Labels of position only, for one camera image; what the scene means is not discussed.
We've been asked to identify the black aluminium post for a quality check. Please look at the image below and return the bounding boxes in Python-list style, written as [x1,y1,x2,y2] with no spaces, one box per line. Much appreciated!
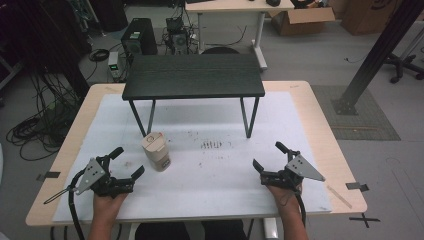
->
[331,0,424,116]

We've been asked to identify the black computer tower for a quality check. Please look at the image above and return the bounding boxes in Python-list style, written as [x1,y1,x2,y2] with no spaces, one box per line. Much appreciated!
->
[120,17,159,63]

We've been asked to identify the grey bench power supply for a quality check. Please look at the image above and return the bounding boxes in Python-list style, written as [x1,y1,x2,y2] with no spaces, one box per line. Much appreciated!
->
[107,51,121,80]

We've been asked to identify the coiled black cable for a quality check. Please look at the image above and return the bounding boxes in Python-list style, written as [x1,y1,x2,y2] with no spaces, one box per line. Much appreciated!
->
[88,48,111,63]

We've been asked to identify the black office chair base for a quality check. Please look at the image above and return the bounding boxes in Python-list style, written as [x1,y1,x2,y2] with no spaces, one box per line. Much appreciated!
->
[383,52,424,85]

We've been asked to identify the small open computer case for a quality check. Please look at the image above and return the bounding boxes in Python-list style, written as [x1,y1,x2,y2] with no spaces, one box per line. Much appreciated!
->
[165,16,190,55]

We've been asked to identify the thin wooden stick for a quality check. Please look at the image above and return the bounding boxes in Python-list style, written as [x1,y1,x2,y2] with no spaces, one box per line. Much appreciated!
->
[326,184,353,210]

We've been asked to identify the beige lidded cup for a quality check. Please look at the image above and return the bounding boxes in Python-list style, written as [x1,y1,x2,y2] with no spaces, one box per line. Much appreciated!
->
[140,131,172,173]

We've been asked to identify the dark curtain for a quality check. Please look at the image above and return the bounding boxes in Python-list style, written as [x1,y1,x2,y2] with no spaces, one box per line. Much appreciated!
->
[0,0,129,101]

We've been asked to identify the large closed cardboard box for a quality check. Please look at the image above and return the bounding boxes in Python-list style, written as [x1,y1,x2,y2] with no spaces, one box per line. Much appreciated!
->
[339,0,403,37]

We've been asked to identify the person's left hand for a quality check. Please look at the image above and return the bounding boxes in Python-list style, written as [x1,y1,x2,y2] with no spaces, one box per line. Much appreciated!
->
[92,192,130,225]

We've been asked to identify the white table leg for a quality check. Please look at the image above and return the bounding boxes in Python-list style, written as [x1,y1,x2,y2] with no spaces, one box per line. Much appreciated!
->
[262,217,280,240]

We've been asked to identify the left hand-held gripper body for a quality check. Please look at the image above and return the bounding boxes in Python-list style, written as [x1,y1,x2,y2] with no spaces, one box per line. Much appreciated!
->
[75,155,136,199]

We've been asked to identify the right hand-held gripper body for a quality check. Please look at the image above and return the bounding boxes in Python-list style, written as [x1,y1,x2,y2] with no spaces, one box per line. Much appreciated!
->
[260,150,326,193]

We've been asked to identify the thin black rod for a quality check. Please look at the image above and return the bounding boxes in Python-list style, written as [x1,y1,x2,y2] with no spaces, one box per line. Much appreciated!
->
[43,187,74,205]

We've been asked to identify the black shelf with metal legs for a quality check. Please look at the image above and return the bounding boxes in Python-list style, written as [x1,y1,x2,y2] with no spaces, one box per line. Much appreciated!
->
[121,53,266,139]

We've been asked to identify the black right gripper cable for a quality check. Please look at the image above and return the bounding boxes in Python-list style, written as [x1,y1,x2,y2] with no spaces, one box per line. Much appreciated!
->
[294,191,308,228]

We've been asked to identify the open cardboard box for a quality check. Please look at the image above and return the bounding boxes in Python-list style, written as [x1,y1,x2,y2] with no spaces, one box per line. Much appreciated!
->
[268,6,336,37]

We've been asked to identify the black tape strip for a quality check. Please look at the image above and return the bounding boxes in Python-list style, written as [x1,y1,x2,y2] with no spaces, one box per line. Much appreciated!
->
[345,181,370,193]
[35,170,62,182]

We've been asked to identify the white table mat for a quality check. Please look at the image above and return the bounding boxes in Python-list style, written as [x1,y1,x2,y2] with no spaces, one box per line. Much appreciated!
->
[52,91,333,224]

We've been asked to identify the black round stool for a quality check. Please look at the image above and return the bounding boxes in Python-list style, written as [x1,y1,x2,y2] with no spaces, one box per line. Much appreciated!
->
[201,46,241,55]

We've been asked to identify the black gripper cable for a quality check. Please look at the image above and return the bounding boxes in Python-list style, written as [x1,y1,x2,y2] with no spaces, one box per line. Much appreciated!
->
[67,169,86,240]
[294,191,308,228]

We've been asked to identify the bundle of black cables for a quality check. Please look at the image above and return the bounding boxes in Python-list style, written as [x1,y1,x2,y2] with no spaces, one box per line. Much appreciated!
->
[5,71,83,162]

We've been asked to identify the light wooden table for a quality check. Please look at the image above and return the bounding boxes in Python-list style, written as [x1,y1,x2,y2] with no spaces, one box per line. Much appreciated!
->
[25,80,368,228]

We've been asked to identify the white background desk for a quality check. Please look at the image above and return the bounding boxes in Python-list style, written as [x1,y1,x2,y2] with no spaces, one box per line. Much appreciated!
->
[184,0,296,72]

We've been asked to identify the dark grey floor mat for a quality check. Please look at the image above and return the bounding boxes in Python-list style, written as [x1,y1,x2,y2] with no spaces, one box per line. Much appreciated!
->
[310,84,402,142]

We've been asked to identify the person's right hand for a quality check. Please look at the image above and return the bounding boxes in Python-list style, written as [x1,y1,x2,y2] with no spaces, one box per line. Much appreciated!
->
[266,184,303,218]

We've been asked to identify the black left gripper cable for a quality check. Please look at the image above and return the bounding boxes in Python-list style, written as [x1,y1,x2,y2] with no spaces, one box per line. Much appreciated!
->
[67,169,86,240]

